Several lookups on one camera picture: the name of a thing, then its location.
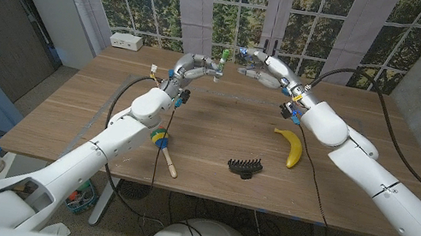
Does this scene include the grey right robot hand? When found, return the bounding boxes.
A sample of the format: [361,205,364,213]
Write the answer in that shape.
[230,46,326,111]

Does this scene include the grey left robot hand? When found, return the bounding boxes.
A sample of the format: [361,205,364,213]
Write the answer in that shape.
[163,49,226,106]

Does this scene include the green and white marker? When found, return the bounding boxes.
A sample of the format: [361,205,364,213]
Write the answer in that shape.
[212,58,227,85]

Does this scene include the green marker cap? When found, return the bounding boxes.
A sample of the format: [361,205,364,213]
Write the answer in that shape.
[220,47,232,64]

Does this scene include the yellow toy banana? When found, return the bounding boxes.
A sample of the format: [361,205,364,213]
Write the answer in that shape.
[268,127,307,171]

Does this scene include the colourful striped wooden maraca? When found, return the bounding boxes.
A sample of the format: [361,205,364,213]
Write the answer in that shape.
[143,124,187,180]

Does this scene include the teal basket of toy eggs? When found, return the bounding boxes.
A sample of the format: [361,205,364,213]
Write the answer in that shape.
[62,174,103,218]

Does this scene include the white power strip box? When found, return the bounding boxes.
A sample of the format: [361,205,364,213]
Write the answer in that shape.
[108,30,145,54]

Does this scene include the printed window backdrop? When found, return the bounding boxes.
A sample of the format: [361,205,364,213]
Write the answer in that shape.
[40,0,421,102]

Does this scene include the black comb brush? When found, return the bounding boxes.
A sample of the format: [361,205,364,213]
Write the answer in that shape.
[224,153,266,183]

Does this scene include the black round floor base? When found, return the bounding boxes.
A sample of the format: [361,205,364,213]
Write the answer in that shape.
[116,179,154,204]

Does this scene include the white crumpled paper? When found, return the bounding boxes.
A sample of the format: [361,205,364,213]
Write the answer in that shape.
[40,219,74,236]

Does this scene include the yellow tagged wire connector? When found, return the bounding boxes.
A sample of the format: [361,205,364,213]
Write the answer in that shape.
[147,63,163,84]

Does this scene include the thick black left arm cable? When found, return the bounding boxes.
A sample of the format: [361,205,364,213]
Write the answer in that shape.
[88,69,191,229]

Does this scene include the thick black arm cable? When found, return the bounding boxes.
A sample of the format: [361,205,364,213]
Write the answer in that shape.
[88,69,191,229]
[288,61,421,207]

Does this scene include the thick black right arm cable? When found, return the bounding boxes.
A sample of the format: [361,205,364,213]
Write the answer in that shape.
[288,61,421,207]

